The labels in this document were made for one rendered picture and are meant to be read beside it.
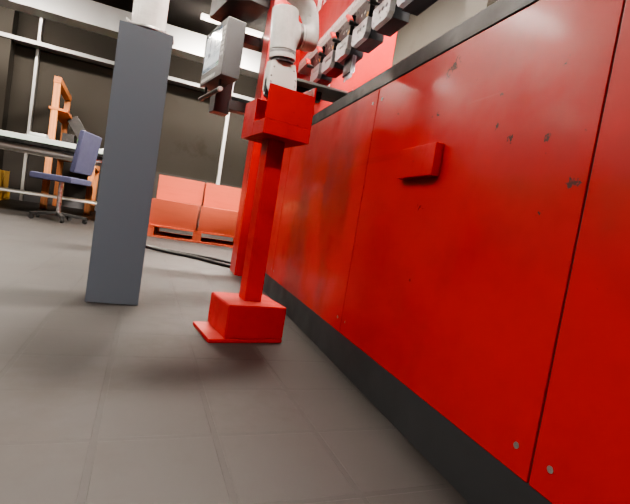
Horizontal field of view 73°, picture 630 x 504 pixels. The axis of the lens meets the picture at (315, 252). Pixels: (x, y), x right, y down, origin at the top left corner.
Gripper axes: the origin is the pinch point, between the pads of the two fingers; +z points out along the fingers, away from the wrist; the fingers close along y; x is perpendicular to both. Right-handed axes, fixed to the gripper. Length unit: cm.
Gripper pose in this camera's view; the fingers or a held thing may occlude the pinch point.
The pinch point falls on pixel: (278, 112)
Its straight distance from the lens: 144.3
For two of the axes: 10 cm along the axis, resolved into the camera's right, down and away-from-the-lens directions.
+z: -0.8, 9.9, 1.1
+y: -8.7, -0.2, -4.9
